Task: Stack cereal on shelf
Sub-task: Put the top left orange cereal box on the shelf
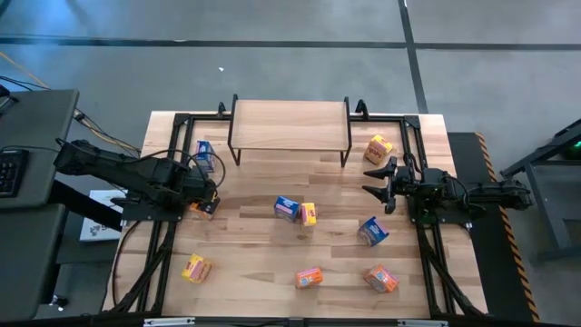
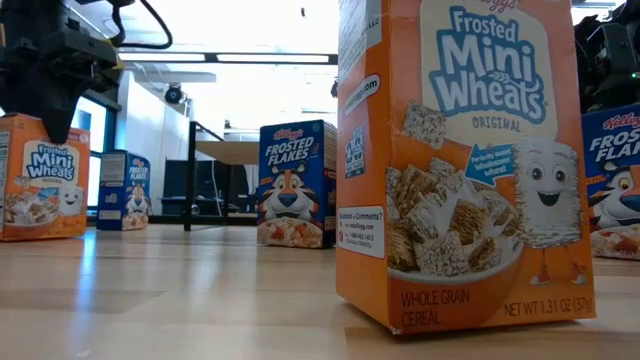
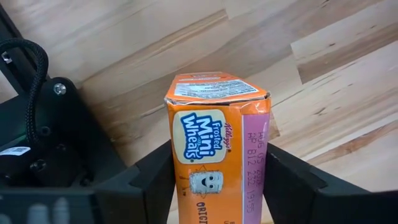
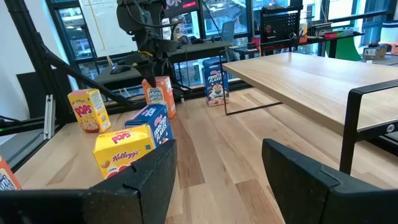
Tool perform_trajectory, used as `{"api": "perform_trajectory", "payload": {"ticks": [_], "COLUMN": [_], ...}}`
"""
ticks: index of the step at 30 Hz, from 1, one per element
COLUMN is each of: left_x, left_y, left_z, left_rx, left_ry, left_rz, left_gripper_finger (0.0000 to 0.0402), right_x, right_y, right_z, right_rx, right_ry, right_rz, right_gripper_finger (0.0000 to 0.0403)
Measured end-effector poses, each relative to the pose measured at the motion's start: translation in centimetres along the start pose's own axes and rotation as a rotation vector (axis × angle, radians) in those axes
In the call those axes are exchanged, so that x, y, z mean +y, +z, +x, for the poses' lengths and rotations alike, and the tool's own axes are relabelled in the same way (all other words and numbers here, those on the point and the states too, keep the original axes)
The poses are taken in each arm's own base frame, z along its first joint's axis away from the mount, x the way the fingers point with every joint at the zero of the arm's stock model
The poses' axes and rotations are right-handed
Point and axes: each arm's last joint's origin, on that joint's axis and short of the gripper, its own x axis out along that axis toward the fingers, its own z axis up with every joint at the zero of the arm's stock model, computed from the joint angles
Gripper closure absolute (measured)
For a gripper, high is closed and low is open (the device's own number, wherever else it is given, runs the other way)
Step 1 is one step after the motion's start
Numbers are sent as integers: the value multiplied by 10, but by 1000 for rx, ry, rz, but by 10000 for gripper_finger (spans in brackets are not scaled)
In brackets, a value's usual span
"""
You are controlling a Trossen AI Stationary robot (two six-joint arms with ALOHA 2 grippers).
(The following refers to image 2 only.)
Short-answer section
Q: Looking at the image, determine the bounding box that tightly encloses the orange Frosted Mini Wheats box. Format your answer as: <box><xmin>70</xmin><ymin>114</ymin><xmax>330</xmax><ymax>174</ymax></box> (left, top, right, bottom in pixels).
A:
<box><xmin>0</xmin><ymin>112</ymin><xmax>91</xmax><ymax>243</ymax></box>
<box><xmin>335</xmin><ymin>0</ymin><xmax>597</xmax><ymax>335</ymax></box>

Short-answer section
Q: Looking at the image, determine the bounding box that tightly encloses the wooden shelf with black frame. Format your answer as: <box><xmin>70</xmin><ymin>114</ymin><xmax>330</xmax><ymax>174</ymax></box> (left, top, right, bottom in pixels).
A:
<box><xmin>183</xmin><ymin>120</ymin><xmax>260</xmax><ymax>233</ymax></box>

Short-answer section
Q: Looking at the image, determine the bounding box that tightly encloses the blue Frosted Flakes box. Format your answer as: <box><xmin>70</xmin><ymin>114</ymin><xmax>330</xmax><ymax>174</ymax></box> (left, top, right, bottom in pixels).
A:
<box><xmin>581</xmin><ymin>103</ymin><xmax>640</xmax><ymax>261</ymax></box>
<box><xmin>96</xmin><ymin>149</ymin><xmax>152</xmax><ymax>232</ymax></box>
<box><xmin>257</xmin><ymin>119</ymin><xmax>338</xmax><ymax>250</ymax></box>

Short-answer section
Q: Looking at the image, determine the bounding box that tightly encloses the long ceiling light fixture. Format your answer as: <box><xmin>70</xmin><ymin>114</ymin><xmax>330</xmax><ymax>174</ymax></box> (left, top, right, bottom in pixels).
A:
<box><xmin>117</xmin><ymin>51</ymin><xmax>339</xmax><ymax>65</ymax></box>

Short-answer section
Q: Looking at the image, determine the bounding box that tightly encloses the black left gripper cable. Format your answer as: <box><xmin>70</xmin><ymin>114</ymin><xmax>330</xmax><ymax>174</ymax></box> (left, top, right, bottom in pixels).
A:
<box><xmin>107</xmin><ymin>0</ymin><xmax>174</xmax><ymax>51</ymax></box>

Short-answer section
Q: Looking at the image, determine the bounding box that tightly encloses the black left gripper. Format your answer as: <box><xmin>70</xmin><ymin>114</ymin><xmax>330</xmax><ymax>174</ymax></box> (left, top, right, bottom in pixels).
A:
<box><xmin>0</xmin><ymin>0</ymin><xmax>126</xmax><ymax>146</ymax></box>

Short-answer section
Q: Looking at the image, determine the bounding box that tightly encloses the window with dark frame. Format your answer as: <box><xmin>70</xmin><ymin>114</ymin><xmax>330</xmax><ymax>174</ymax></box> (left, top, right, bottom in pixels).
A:
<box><xmin>69</xmin><ymin>89</ymin><xmax>121</xmax><ymax>211</ymax></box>

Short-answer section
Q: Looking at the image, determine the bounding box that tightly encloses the black aluminium table frame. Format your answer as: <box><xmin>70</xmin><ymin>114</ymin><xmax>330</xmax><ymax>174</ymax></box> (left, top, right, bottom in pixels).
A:
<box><xmin>87</xmin><ymin>213</ymin><xmax>259</xmax><ymax>226</ymax></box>

